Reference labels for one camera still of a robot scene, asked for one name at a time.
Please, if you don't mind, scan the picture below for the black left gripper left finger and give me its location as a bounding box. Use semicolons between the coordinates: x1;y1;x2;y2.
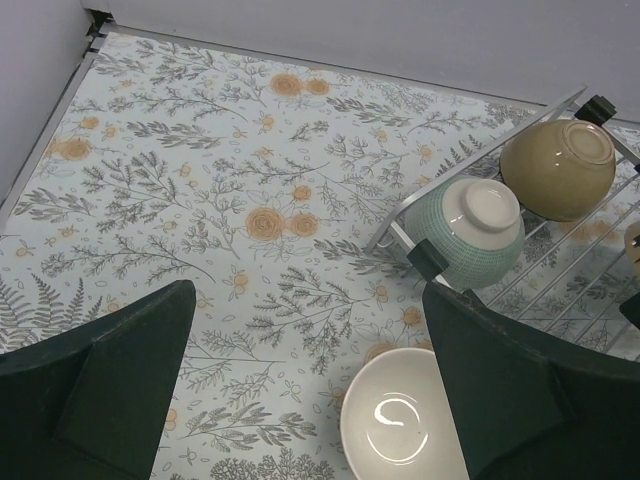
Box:
1;280;195;479

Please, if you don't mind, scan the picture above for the beige floral bowl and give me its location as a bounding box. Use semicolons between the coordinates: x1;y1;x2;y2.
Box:
340;348;469;480

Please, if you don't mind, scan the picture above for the olive beige plain bowl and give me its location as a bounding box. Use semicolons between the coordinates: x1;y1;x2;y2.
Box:
500;120;616;222

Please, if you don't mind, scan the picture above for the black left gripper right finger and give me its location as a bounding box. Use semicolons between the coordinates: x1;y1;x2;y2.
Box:
423;284;639;479

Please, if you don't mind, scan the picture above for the pale green ribbed bowl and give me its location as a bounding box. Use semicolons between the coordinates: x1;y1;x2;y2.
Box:
404;176;525;291

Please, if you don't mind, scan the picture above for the beige bowl white flower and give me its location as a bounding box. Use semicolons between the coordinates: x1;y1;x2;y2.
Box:
624;221;640;277

